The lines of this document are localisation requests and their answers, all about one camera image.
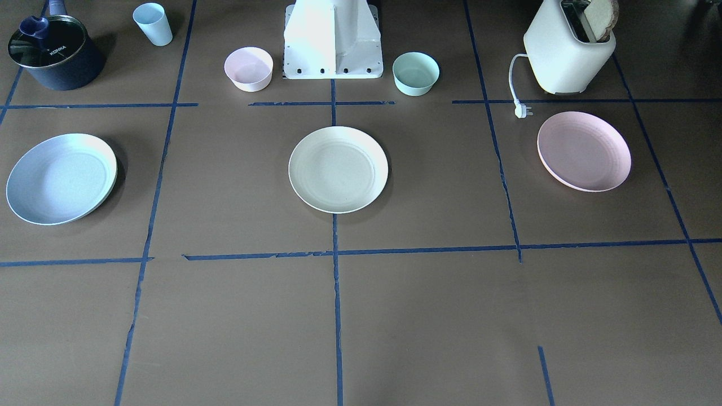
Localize dark blue saucepan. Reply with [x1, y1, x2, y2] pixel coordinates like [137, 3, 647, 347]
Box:
[7, 1, 106, 91]

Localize cream plate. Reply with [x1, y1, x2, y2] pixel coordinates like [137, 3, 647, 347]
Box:
[287, 126, 390, 215]

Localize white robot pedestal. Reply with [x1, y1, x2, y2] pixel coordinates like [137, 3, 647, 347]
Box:
[282, 1, 384, 80]

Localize green bowl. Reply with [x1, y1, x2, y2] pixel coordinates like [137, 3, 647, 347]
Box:
[392, 52, 441, 96]

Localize pink bowl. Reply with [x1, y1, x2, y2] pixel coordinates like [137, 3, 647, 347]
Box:
[223, 47, 274, 92]

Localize blue plate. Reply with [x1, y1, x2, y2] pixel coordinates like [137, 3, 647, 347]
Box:
[6, 133, 118, 226]

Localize white toaster cable with plug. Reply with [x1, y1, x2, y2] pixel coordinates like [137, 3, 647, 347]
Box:
[509, 54, 534, 119]

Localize bread slice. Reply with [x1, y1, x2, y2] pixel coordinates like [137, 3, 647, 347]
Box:
[583, 0, 619, 43]

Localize pink plate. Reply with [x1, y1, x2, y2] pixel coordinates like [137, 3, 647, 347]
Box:
[536, 111, 632, 192]

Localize cream toaster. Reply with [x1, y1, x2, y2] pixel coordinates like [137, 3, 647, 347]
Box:
[523, 1, 616, 94]

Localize light blue cup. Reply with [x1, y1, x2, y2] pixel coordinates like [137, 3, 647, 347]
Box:
[133, 2, 173, 46]

